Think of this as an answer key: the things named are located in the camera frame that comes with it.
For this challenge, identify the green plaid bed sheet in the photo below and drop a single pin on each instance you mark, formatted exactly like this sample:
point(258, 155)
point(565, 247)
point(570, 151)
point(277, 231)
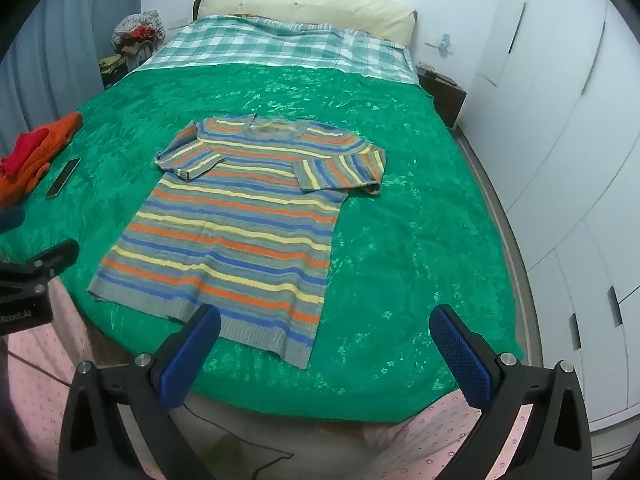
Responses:
point(260, 42)

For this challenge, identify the cream pillow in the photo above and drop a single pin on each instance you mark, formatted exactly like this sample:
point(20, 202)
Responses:
point(320, 7)

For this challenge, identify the person's leg pink pyjama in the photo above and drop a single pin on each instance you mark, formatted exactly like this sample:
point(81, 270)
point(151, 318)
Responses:
point(445, 435)
point(40, 385)

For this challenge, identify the person's right leg pink pyjama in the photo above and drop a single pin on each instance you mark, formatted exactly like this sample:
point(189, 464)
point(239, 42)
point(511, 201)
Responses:
point(445, 435)

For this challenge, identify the olive folded clothes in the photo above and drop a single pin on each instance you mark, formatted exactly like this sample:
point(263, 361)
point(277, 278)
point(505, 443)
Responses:
point(111, 65)

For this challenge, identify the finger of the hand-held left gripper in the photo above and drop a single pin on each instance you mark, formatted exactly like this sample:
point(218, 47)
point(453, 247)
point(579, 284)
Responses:
point(47, 260)

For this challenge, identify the white wall socket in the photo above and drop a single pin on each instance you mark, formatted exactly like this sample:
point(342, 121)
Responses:
point(443, 42)

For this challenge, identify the green floral bedspread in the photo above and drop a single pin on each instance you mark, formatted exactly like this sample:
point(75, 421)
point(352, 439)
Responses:
point(400, 240)

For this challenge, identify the striped knit sweater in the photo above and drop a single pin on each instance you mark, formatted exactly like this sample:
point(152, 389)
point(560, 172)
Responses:
point(235, 230)

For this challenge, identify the black smartphone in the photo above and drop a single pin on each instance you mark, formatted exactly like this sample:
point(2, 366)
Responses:
point(63, 178)

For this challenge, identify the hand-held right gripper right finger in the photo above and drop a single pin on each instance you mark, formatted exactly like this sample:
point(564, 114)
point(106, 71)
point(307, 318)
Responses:
point(460, 360)

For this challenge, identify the grey curtain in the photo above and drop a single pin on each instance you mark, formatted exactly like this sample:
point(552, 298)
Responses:
point(55, 60)

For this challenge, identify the dark blue cloth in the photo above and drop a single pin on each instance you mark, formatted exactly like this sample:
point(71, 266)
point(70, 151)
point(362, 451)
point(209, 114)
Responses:
point(10, 219)

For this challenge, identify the orange cloth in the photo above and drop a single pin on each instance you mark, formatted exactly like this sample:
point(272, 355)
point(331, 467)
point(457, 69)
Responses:
point(52, 145)

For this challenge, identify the person's left leg pink pyjama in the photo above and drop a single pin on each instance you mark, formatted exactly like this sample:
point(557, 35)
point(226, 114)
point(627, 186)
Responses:
point(40, 385)

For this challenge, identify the red cloth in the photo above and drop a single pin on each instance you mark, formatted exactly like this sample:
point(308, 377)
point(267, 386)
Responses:
point(25, 152)

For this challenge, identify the dark wooden nightstand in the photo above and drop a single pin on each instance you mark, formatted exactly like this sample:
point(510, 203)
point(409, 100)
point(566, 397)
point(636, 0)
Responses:
point(445, 95)

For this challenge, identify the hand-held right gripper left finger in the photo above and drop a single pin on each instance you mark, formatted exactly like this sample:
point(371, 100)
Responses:
point(192, 355)

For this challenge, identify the white wardrobe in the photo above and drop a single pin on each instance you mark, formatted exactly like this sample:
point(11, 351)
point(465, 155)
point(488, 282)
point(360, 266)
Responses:
point(565, 135)

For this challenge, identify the pile of clothes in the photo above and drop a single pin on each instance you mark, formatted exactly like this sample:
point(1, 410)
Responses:
point(140, 32)

